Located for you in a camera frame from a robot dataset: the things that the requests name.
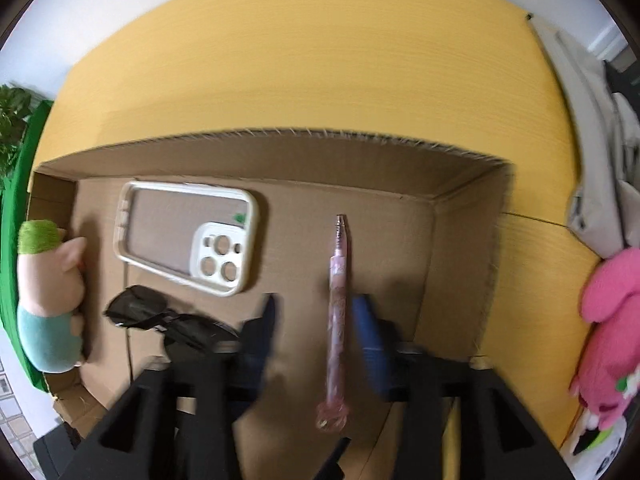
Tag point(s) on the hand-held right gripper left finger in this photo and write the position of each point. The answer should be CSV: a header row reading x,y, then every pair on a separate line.
x,y
261,332

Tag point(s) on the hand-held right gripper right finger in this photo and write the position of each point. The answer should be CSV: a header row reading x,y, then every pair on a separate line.
x,y
371,347

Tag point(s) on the pink glitter pen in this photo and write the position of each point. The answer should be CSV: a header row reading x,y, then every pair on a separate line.
x,y
337,290

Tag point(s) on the white phone case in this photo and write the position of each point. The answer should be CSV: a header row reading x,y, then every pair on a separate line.
x,y
220,260

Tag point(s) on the shallow cardboard box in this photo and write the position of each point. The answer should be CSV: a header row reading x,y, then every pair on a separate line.
x,y
400,240

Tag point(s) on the black sunglasses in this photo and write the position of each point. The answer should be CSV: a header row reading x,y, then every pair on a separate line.
x,y
145,310

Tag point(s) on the pig plush with blue pants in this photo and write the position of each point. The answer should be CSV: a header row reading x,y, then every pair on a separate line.
x,y
50,310

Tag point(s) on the pink bear plush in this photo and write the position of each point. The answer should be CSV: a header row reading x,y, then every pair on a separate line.
x,y
612,320

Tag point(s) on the panda plush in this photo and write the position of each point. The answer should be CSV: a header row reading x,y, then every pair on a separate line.
x,y
600,452

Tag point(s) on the green cloth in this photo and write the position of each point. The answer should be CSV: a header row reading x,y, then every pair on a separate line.
x,y
20,240

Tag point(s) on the grey cloth bag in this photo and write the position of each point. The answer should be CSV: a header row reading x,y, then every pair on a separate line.
x,y
595,160

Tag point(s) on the green potted plant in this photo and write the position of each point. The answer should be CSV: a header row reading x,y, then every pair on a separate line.
x,y
15,120

